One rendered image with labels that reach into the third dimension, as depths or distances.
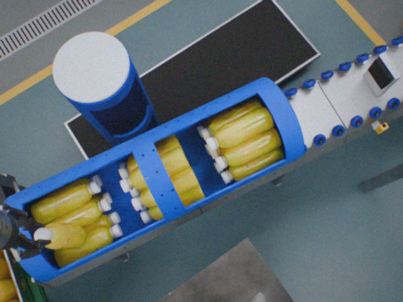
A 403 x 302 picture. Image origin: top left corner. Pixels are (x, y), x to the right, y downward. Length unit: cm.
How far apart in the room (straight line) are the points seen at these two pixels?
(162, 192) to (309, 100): 69
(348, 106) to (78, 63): 99
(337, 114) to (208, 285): 76
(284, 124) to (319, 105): 39
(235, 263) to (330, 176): 127
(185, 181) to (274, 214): 122
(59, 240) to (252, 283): 58
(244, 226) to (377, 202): 78
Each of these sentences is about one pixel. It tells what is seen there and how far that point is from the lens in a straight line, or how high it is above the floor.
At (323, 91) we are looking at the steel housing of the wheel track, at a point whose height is 92.
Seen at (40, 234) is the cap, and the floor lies 129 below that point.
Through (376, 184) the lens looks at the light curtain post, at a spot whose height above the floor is 23.
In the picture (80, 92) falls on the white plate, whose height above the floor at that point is 104.
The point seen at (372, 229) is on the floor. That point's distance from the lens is 246.
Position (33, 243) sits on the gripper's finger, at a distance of 101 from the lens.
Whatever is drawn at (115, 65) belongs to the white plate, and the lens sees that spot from 146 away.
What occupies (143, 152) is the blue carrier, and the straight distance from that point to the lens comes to 112.
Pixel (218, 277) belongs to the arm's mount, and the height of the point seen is 101.
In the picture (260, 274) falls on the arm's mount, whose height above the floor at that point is 102.
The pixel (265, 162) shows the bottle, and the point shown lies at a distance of 125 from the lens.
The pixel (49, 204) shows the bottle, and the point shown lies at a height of 114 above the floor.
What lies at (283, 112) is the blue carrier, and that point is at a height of 123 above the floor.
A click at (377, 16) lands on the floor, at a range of 294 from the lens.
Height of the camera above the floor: 229
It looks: 75 degrees down
